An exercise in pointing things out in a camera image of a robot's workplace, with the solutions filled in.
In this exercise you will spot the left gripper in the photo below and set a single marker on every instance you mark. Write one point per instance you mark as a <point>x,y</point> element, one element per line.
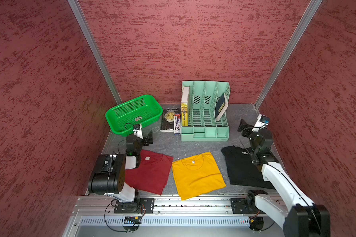
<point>145,138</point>

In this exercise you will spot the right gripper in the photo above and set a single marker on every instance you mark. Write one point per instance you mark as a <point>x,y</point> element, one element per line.
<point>247,128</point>

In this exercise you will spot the green plastic basket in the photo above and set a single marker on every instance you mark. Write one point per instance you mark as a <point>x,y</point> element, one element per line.
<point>143,110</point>

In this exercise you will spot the red t-shirt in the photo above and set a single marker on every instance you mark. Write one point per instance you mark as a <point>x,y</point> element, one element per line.
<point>152,174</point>

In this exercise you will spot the black t-shirt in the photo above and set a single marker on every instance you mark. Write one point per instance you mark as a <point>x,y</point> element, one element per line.
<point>240,169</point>

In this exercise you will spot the yellow t-shirt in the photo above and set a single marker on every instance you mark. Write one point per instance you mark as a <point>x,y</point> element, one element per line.
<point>197,175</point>

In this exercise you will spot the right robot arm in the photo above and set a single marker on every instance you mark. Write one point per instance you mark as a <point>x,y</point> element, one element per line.
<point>301,217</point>

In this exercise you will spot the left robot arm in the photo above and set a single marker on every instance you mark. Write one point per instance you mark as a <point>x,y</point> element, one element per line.
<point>109,172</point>

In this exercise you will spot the black moon book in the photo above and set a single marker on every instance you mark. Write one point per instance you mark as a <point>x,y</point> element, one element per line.
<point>167,123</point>

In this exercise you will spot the dark green notebook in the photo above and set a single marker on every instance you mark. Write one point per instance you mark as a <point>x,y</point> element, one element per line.
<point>221,107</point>

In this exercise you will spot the pencil box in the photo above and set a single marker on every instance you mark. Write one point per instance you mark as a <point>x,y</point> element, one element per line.
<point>177,124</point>

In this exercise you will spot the mint green file organizer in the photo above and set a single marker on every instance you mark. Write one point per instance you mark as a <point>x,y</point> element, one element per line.
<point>203,97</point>

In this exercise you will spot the yellow book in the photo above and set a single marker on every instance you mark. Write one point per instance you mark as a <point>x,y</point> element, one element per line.
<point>184,105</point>

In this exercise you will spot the right corner metal profile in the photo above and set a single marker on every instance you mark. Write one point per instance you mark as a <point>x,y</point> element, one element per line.
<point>305,20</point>

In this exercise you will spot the corner metal profile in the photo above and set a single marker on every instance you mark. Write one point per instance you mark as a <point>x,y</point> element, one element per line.
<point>79,15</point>
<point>305,20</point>

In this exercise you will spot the left corner metal profile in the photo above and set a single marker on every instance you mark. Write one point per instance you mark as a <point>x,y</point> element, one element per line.
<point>79,15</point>

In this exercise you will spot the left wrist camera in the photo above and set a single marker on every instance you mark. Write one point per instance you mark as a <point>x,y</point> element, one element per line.
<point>137,129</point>

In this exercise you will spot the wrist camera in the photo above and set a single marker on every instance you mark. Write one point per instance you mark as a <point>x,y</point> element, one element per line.
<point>262,122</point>
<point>137,129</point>

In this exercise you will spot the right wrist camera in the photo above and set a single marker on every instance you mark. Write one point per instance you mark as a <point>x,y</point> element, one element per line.
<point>262,122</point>

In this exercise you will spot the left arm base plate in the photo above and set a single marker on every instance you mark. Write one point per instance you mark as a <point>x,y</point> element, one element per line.
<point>140,206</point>

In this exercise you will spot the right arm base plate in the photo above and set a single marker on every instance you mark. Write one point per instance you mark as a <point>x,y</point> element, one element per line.
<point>242,206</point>

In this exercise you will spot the aluminium rail frame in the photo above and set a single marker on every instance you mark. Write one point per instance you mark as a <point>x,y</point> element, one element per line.
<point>213,210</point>

